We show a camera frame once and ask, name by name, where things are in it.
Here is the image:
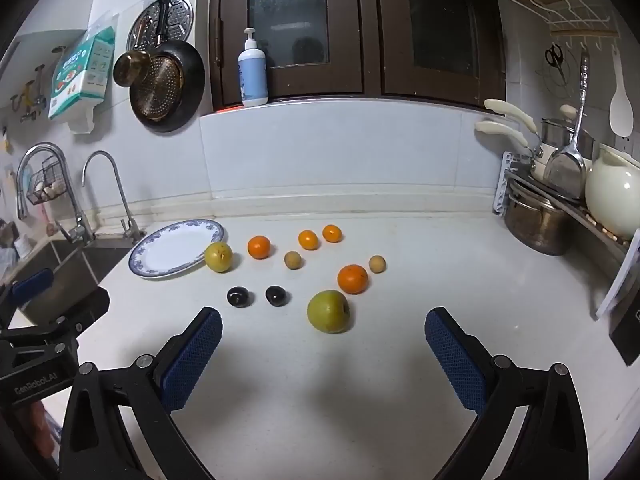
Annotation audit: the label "black cleaver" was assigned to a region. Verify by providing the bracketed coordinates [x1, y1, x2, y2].
[608, 290, 640, 367]

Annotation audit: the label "bicycle shaped wall hook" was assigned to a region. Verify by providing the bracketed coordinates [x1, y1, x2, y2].
[9, 64, 49, 124]

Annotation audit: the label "tall steel faucet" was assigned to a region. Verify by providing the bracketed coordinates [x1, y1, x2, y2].
[16, 142, 97, 244]

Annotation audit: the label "steel dish rack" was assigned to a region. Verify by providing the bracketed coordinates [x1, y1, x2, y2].
[504, 167, 634, 252]

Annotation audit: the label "large orange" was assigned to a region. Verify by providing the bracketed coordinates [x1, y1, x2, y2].
[337, 264, 369, 295]

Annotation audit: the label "medium orange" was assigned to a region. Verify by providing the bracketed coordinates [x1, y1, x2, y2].
[247, 235, 272, 260]

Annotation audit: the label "cream handled pot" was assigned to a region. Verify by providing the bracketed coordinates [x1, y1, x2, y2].
[483, 98, 551, 161]
[474, 120, 551, 183]

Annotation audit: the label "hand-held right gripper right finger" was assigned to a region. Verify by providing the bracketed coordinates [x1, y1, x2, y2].
[424, 306, 591, 480]

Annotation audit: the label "large steel pot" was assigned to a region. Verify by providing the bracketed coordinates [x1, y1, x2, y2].
[503, 180, 577, 256]

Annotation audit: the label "white cutting board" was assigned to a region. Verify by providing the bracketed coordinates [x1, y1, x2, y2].
[594, 229, 640, 322]

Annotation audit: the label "green and white package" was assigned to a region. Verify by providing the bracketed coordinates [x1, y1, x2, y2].
[48, 27, 117, 122]

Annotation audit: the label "white kettle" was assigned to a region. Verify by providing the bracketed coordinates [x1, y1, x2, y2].
[584, 143, 640, 241]

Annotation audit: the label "wooden hook rail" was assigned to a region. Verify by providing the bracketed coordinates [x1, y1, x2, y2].
[550, 27, 619, 54]

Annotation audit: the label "white rice paddle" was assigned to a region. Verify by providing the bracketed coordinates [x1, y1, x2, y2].
[608, 45, 635, 138]

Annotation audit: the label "round steel steamer plate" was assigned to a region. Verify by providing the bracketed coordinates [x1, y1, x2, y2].
[126, 0, 194, 53]

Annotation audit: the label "blue rimmed white plate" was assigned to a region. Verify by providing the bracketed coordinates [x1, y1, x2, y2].
[128, 219, 227, 279]

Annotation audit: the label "steel skimmer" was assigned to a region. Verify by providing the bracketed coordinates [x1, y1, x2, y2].
[543, 52, 590, 200]

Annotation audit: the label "steel sink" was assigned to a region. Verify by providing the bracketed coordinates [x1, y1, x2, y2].
[0, 239, 135, 327]

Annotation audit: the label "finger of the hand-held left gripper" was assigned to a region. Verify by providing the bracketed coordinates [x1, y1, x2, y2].
[0, 287, 111, 368]
[0, 268, 55, 331]

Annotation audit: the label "black scissors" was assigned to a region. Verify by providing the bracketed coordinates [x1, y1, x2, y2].
[544, 44, 566, 84]

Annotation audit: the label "brass saucepan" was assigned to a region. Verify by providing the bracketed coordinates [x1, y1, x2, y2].
[113, 50, 152, 89]

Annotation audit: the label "black frying pan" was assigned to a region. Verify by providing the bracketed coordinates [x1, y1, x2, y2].
[128, 0, 206, 134]

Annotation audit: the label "dark brown window sash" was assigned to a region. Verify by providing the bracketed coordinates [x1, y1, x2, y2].
[372, 0, 507, 109]
[209, 0, 375, 112]

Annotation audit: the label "blue pump soap bottle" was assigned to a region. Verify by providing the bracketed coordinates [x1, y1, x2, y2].
[238, 27, 270, 108]

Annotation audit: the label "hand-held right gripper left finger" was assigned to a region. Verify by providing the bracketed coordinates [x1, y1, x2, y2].
[59, 306, 224, 480]

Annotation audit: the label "small yellow pear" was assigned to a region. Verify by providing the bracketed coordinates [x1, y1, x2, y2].
[204, 241, 234, 274]

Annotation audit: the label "small steel faucet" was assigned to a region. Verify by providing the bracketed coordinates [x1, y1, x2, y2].
[82, 151, 147, 242]

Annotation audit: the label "steel pot with lid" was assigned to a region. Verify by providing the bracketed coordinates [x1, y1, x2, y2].
[540, 104, 597, 161]

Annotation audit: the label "black wire basket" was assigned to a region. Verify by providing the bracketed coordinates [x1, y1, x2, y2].
[27, 156, 69, 206]

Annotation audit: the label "large green pear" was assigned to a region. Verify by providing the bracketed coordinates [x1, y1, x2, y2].
[306, 289, 351, 334]

